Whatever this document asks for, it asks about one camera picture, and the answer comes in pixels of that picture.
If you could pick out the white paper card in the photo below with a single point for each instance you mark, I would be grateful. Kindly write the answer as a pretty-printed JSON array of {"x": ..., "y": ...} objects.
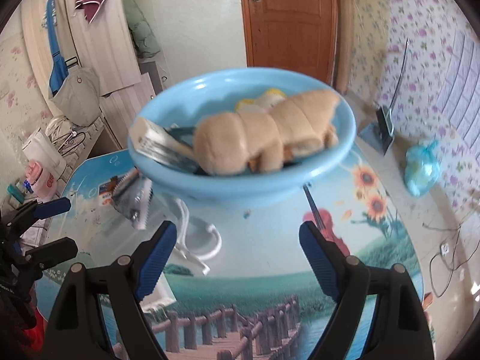
[{"x": 163, "y": 296}]

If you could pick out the white plastic hook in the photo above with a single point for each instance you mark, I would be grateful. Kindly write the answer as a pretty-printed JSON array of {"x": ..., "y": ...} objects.
[{"x": 213, "y": 247}]

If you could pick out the blue plastic basin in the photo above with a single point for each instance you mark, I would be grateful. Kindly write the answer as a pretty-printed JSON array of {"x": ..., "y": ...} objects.
[{"x": 232, "y": 191}]

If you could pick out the pink drink bottle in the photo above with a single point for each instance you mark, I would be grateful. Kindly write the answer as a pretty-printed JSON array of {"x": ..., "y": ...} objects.
[{"x": 45, "y": 183}]

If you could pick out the cream and yellow plush toy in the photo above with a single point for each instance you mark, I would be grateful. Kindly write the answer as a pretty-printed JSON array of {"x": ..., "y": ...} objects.
[{"x": 268, "y": 100}]

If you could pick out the blue trash bag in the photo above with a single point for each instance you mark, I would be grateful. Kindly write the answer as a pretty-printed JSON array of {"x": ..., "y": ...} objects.
[{"x": 422, "y": 172}]

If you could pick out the light wooden wardrobe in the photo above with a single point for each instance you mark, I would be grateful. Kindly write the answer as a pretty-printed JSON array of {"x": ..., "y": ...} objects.
[{"x": 112, "y": 63}]

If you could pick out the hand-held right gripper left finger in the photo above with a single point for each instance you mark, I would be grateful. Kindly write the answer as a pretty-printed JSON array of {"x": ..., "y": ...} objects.
[{"x": 157, "y": 258}]

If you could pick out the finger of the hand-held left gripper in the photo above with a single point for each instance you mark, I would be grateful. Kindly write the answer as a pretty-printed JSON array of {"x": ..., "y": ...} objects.
[
  {"x": 52, "y": 207},
  {"x": 52, "y": 250}
]

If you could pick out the white electric kettle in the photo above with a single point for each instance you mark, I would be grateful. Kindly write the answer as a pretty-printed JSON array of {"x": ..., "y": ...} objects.
[{"x": 41, "y": 150}]

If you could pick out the silver snack packet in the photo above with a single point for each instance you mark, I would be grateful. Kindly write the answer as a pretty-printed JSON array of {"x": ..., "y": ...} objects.
[{"x": 131, "y": 198}]

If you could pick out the small green container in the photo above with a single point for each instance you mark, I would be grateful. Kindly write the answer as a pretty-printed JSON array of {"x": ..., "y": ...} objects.
[{"x": 14, "y": 191}]

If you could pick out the brick-patterned cabinet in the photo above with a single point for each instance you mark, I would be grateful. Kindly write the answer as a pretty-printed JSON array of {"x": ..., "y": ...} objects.
[{"x": 93, "y": 135}]

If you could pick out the green packet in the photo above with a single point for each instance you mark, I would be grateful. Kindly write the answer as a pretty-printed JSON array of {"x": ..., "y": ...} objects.
[{"x": 180, "y": 161}]

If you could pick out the blue hanging bag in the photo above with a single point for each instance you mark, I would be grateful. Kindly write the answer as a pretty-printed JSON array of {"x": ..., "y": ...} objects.
[{"x": 56, "y": 63}]

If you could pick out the tan plush toy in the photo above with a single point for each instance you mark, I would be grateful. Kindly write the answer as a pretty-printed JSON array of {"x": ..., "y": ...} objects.
[{"x": 262, "y": 131}]

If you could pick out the brown wooden door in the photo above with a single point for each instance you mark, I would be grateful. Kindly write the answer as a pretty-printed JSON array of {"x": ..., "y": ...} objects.
[{"x": 288, "y": 26}]

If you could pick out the red clothing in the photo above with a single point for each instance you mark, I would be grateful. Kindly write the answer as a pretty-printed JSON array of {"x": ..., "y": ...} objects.
[{"x": 35, "y": 333}]

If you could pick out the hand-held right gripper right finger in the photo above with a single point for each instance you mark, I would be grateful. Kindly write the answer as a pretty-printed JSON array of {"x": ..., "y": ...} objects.
[{"x": 318, "y": 258}]

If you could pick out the white power socket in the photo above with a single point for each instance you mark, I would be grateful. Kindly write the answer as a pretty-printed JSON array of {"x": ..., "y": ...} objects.
[{"x": 444, "y": 248}]

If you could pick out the grey cloth bag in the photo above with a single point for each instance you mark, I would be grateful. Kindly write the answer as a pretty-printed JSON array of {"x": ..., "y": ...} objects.
[{"x": 78, "y": 97}]

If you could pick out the green quilt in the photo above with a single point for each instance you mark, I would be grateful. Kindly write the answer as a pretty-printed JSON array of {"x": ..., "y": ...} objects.
[{"x": 144, "y": 37}]

